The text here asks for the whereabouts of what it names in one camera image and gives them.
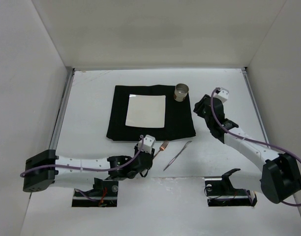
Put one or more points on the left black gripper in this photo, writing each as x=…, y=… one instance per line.
x=145, y=162

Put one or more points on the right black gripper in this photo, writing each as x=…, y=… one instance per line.
x=204, y=107

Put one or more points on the copper fork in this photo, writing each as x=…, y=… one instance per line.
x=162, y=147

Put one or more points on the white paper cup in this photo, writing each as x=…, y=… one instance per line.
x=180, y=92

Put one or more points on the black cloth placemat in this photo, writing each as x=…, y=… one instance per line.
x=178, y=119

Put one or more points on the square white plate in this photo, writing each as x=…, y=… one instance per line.
x=146, y=111

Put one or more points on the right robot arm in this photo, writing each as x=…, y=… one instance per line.
x=279, y=176

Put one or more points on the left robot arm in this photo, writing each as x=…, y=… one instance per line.
x=47, y=169

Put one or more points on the silver knife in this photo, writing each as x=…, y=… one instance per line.
x=179, y=153

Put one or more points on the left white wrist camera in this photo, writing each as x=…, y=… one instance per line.
x=146, y=144

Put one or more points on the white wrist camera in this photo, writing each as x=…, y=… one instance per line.
x=146, y=144
x=222, y=94

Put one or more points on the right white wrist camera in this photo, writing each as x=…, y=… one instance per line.
x=222, y=94

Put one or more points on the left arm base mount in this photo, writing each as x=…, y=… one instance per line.
x=104, y=193

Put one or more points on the right aluminium rail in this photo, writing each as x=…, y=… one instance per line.
x=255, y=105

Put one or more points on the aluminium rail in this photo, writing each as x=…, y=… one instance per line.
x=62, y=108
x=255, y=105

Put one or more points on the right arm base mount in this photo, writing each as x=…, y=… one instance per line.
x=220, y=192

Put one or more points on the left aluminium rail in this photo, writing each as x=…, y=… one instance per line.
x=62, y=108

